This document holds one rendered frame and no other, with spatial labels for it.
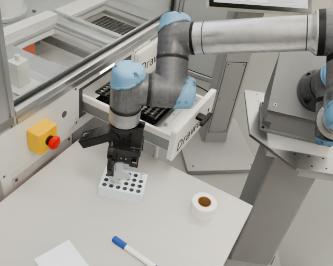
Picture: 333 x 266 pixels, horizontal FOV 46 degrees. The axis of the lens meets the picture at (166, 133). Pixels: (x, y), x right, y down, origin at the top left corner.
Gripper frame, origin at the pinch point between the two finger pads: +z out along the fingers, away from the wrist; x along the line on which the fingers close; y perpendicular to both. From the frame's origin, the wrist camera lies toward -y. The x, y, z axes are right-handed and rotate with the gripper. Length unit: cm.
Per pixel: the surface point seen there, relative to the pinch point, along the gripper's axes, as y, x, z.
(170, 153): 14.8, 10.0, -3.5
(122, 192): 3.9, -3.3, 1.8
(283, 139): 54, 40, 5
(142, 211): 10.2, -5.5, 5.4
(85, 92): -15.9, 27.3, -7.0
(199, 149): 31, 110, 78
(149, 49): -1, 57, -10
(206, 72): 29, 200, 74
